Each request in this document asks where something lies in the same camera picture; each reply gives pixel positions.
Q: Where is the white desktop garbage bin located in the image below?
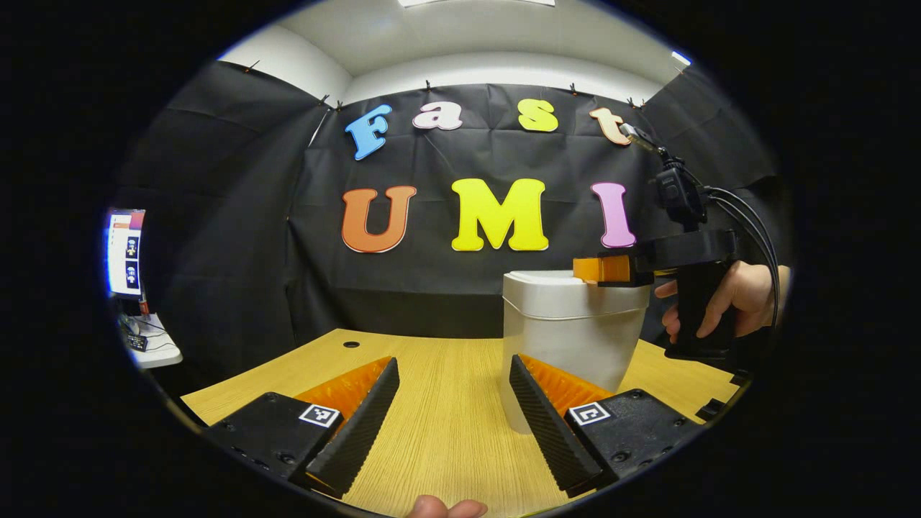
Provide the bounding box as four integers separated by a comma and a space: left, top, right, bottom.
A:
502, 270, 652, 435

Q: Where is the wooden desktop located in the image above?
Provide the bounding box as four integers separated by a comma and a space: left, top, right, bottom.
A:
180, 329, 742, 518

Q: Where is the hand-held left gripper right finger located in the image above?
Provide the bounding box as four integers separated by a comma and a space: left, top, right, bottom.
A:
509, 354, 704, 499

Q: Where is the white side table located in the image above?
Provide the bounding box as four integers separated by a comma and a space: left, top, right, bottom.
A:
119, 313, 183, 369

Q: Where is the computer monitor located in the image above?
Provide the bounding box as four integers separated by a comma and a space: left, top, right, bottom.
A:
106, 209, 146, 297

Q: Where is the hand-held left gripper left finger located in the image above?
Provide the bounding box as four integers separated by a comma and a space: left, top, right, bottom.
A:
204, 356, 400, 501

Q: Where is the black backdrop cloth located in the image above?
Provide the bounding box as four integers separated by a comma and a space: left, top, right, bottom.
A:
108, 59, 792, 382

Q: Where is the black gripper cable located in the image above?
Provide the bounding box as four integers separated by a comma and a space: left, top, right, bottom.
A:
704, 186, 783, 310
707, 196, 779, 324

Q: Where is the large ceiling light panel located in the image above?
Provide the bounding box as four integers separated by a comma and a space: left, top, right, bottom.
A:
398, 0, 556, 8

